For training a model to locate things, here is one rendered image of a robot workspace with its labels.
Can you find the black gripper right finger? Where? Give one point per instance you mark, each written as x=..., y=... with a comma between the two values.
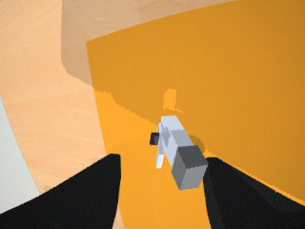
x=236, y=201

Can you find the orange square mat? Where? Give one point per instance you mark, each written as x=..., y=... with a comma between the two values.
x=233, y=74

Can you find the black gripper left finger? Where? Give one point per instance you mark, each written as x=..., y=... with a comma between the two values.
x=87, y=200

